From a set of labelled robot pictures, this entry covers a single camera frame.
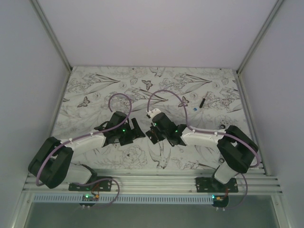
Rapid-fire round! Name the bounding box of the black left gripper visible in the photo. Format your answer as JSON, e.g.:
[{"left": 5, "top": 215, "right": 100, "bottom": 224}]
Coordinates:
[{"left": 116, "top": 118, "right": 145, "bottom": 146}]

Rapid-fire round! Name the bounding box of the black fuse box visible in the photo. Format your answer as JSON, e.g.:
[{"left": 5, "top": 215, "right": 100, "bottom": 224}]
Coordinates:
[{"left": 146, "top": 130, "right": 164, "bottom": 144}]

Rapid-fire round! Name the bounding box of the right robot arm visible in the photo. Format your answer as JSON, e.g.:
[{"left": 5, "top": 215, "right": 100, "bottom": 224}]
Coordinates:
[{"left": 146, "top": 109, "right": 261, "bottom": 192}]

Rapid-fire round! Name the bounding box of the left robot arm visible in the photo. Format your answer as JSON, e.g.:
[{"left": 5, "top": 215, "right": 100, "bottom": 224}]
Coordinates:
[{"left": 28, "top": 111, "right": 145, "bottom": 191}]

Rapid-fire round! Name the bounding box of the silver ratchet wrench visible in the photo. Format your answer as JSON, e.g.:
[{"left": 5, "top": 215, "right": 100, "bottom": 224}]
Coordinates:
[{"left": 218, "top": 124, "right": 226, "bottom": 164}]

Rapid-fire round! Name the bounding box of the left controller board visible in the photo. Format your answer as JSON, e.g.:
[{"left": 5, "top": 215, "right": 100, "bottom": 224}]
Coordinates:
[{"left": 79, "top": 193, "right": 99, "bottom": 209}]

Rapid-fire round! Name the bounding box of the controller board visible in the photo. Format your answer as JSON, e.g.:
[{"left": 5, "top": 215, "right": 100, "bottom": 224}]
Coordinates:
[
  {"left": 212, "top": 195, "right": 229, "bottom": 210},
  {"left": 79, "top": 193, "right": 99, "bottom": 209}
]

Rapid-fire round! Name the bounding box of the right controller board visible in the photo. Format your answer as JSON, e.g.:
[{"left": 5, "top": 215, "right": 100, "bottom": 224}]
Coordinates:
[{"left": 212, "top": 195, "right": 229, "bottom": 210}]

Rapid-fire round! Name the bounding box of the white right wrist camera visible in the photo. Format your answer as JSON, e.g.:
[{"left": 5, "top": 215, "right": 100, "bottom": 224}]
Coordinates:
[{"left": 147, "top": 108, "right": 161, "bottom": 118}]

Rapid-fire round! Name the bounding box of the black handled screwdriver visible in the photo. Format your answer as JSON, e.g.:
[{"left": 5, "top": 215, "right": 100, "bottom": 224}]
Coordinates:
[{"left": 199, "top": 92, "right": 208, "bottom": 108}]

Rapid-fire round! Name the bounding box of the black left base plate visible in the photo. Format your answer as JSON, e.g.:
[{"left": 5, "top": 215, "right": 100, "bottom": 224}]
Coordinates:
[{"left": 68, "top": 176, "right": 113, "bottom": 192}]

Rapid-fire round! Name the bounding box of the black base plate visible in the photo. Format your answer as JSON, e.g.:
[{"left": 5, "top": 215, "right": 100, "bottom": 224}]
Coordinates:
[
  {"left": 195, "top": 177, "right": 238, "bottom": 193},
  {"left": 68, "top": 176, "right": 113, "bottom": 192}
]

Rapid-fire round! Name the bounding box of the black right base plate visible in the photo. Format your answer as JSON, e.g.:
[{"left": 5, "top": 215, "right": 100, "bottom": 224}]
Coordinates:
[{"left": 195, "top": 177, "right": 238, "bottom": 193}]

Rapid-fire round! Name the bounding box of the slotted cable duct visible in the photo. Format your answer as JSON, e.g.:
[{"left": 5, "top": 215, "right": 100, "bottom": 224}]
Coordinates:
[{"left": 33, "top": 193, "right": 213, "bottom": 205}]

